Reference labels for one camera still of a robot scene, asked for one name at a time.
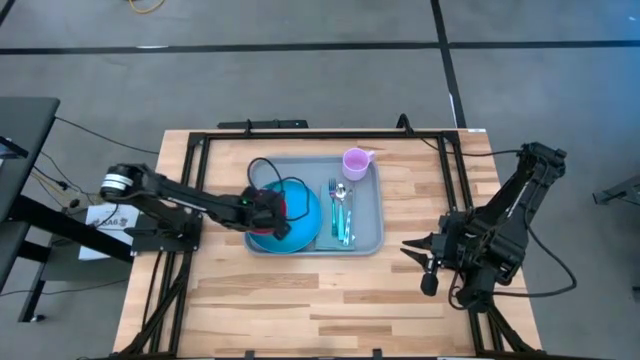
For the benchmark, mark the black flat bar device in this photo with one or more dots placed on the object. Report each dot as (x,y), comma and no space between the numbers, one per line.
(262,124)

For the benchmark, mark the white paper label sheet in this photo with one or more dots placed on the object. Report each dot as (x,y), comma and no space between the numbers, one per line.
(112,220)

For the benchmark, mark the pink plastic mug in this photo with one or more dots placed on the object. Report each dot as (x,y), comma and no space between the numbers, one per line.
(354,162)

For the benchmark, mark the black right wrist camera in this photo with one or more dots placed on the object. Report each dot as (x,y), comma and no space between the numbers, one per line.
(430,284)

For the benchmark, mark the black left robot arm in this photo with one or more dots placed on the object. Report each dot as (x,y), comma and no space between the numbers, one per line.
(170,192)

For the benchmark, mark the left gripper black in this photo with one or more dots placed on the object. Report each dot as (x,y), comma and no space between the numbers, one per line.
(265,210)

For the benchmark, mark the iridescent metal fork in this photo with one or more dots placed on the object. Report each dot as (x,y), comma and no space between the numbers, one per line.
(333,210)

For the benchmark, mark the blue round plastic plate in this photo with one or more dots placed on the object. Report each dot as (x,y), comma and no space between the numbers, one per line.
(307,230)

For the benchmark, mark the black desk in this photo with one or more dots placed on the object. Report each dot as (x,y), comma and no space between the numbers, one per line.
(25,130)

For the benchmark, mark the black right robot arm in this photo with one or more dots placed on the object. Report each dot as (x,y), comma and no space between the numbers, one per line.
(520,200)

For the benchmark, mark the black aluminium table frame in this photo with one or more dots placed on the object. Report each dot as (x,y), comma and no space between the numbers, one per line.
(320,135)

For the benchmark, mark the dark device on desk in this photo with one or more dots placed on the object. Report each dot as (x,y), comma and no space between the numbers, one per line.
(12,146)

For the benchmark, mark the black floor stand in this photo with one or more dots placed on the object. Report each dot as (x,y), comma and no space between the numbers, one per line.
(622,192)

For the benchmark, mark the grey rectangular plastic tray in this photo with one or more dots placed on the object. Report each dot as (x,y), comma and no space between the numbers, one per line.
(367,225)

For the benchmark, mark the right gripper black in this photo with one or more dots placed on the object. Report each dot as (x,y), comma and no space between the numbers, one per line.
(450,245)

